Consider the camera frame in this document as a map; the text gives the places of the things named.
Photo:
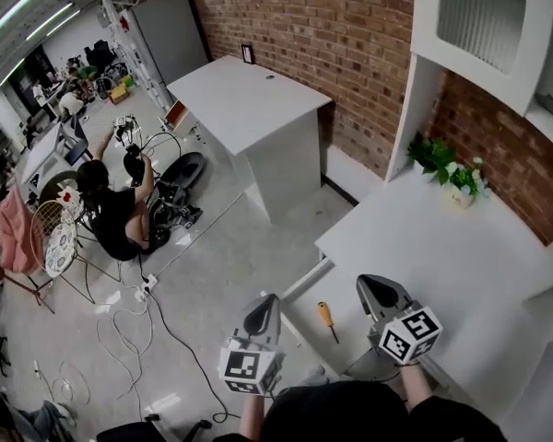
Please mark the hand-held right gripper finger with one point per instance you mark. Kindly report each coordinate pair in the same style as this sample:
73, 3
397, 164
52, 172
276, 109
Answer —
368, 304
403, 297

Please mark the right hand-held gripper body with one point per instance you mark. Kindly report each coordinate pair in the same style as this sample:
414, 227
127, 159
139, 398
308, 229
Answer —
410, 334

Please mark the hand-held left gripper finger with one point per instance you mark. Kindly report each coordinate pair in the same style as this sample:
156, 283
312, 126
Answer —
245, 322
277, 325

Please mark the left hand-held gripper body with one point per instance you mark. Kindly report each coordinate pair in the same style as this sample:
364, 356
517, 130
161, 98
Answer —
246, 366

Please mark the white drawer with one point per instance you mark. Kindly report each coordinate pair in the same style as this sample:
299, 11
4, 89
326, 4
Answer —
350, 334

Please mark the person's right forearm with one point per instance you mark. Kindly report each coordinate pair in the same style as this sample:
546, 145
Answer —
415, 385

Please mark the person's left forearm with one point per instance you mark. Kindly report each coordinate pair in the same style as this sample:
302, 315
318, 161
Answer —
254, 417

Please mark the white desk with hutch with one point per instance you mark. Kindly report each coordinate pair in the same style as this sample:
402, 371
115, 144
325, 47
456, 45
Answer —
442, 256

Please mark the person's light shoes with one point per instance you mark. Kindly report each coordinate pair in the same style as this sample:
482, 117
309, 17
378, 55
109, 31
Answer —
315, 375

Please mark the person's black clothing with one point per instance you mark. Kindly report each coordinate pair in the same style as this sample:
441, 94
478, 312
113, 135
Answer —
350, 412

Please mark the white power strip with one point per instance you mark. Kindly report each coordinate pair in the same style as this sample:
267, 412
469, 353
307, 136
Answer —
146, 287

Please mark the black office chair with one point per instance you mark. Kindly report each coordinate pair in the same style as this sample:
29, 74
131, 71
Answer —
133, 433

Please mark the green plant in white pot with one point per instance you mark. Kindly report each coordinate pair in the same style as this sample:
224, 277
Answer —
431, 157

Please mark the black scooter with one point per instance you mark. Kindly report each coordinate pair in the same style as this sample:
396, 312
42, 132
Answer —
180, 177

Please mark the patterned round seat cushion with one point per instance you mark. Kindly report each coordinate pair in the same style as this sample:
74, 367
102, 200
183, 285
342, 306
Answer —
61, 251

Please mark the white cabinet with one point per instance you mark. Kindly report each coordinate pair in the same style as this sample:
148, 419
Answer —
249, 108

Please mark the box with orange inside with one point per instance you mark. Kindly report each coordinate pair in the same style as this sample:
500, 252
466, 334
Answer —
180, 115

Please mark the blue chair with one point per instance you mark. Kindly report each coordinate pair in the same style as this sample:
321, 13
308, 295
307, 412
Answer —
76, 143

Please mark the pink cloth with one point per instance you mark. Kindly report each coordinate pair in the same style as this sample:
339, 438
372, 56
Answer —
14, 233

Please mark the white low table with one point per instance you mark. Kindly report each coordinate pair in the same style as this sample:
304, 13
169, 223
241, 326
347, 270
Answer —
41, 154

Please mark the grey upright board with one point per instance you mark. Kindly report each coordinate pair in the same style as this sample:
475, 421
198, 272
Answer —
170, 35

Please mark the white shelf rack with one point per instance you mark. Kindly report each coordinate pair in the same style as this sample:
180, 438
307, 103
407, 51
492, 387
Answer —
129, 49

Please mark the fluorescent ceiling light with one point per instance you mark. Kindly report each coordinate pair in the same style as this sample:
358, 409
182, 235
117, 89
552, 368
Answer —
53, 21
14, 14

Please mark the black picture frame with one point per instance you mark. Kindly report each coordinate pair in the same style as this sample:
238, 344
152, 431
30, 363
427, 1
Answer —
247, 54

